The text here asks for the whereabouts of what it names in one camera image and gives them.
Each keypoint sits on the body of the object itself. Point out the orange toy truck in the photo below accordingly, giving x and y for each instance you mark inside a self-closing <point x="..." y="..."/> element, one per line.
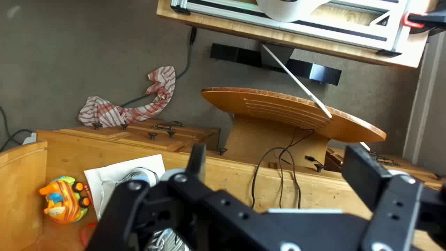
<point x="63" y="199"/>

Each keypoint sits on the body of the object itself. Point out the wooden roll-top desk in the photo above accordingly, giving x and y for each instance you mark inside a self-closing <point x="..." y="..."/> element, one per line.
<point x="70" y="147"/>

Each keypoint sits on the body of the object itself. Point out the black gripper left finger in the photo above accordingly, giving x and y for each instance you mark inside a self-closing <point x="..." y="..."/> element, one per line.
<point x="140" y="217"/>

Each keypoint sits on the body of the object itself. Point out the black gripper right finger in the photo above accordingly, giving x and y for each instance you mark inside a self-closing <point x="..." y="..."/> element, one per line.
<point x="405" y="213"/>

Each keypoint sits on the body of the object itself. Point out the red clamp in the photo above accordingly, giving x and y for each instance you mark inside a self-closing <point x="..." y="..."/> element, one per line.
<point x="413" y="20"/>

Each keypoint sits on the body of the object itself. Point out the red white striped cloth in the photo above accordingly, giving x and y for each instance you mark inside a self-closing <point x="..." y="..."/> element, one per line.
<point x="116" y="112"/>

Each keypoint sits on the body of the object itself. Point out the black metal bracket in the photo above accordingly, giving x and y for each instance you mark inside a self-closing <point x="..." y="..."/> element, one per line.
<point x="242" y="55"/>

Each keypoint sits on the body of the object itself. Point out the white paper sheet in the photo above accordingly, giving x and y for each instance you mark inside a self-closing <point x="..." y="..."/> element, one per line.
<point x="112" y="178"/>

